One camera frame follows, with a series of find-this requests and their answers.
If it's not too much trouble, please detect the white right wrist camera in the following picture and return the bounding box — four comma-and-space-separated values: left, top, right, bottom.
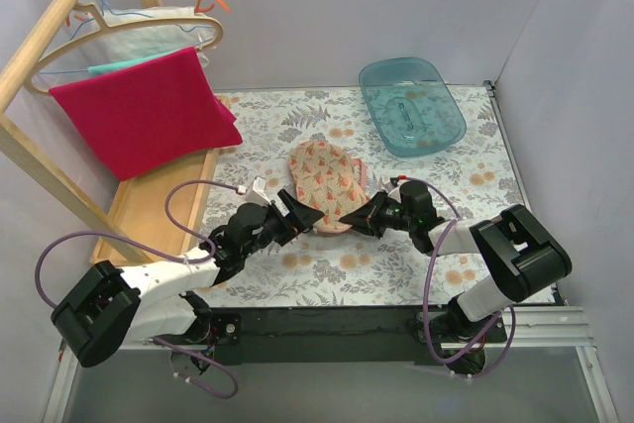
383, 175, 405, 202

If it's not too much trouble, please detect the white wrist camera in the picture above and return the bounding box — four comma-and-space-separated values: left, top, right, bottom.
383, 175, 405, 202
245, 176, 270, 206

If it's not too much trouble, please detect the floral patterned table mat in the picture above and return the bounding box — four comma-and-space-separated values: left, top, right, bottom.
200, 86, 522, 307

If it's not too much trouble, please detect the white cloth on hanger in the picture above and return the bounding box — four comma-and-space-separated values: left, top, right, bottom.
88, 5, 212, 67

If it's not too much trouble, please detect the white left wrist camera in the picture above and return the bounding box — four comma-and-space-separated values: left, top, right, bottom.
245, 176, 270, 206

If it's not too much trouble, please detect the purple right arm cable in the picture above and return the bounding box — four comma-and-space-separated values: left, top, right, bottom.
395, 174, 517, 380

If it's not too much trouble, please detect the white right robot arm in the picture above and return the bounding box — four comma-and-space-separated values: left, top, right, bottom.
340, 175, 573, 342

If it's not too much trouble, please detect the teal folded cloth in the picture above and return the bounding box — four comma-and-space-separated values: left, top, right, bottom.
87, 52, 170, 77

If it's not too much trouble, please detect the beige wooden hanger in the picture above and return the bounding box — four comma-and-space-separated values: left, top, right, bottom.
24, 4, 224, 95

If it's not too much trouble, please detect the magenta red towel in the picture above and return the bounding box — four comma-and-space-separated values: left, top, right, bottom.
50, 48, 243, 181

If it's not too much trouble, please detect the aluminium frame rail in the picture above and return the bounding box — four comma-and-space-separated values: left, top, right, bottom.
58, 306, 620, 423

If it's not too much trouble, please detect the peach floral mesh laundry bag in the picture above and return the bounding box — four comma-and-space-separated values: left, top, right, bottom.
288, 140, 369, 235

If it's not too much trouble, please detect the blue wire hanger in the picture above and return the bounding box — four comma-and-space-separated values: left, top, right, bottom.
35, 3, 224, 75

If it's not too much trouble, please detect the clear teal plastic tub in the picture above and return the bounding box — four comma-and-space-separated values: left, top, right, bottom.
359, 57, 467, 158

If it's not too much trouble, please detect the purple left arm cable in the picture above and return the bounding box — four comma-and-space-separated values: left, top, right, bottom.
34, 178, 249, 399

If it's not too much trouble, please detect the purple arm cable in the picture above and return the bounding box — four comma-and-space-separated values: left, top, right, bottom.
395, 174, 517, 380
34, 178, 249, 399

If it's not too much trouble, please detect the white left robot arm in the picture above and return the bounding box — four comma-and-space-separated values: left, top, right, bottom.
51, 190, 324, 368

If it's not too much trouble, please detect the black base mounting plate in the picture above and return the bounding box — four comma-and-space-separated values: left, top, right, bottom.
153, 307, 509, 368

